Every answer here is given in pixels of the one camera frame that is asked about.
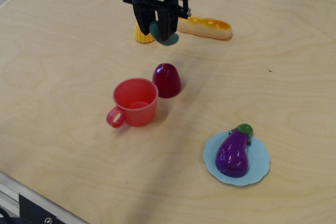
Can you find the purple toy eggplant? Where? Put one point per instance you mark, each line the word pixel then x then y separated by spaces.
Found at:
pixel 231 158

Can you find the toy bread loaf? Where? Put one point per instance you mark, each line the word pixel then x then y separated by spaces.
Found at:
pixel 205 27

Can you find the black corner bracket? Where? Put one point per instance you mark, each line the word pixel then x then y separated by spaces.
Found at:
pixel 39 210

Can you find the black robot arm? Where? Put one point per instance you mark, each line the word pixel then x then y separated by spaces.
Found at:
pixel 159 18

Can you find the pink plastic cup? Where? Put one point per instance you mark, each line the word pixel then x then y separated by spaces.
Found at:
pixel 135 103

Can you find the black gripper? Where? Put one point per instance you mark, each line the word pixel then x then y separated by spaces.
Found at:
pixel 144 11

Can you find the aluminium table edge frame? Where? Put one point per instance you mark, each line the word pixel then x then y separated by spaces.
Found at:
pixel 10 189

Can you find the dark red toy half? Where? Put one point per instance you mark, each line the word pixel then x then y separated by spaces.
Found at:
pixel 167 80

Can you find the green toy cucumber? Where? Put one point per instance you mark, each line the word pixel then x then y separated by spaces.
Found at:
pixel 155 32

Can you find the light blue plate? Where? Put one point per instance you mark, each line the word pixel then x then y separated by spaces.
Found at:
pixel 258 160

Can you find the yellow toy corn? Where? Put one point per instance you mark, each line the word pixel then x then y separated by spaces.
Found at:
pixel 140 37

